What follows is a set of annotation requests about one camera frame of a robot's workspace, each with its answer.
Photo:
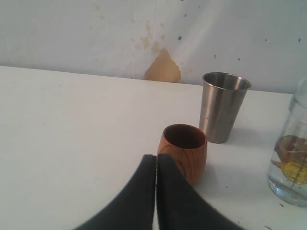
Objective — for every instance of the gold coins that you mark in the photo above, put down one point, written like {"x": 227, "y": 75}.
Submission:
{"x": 292, "y": 154}

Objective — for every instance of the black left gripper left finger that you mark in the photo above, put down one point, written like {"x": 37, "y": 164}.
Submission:
{"x": 133, "y": 207}

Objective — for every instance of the clear glass with amber liquid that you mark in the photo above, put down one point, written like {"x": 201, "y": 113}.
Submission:
{"x": 295, "y": 125}

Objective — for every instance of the stainless steel cup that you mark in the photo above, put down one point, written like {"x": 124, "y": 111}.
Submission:
{"x": 222, "y": 97}

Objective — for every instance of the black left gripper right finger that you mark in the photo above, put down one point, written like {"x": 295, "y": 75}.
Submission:
{"x": 179, "y": 206}

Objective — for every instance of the brown wooden cup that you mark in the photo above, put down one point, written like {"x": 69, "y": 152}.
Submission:
{"x": 188, "y": 147}

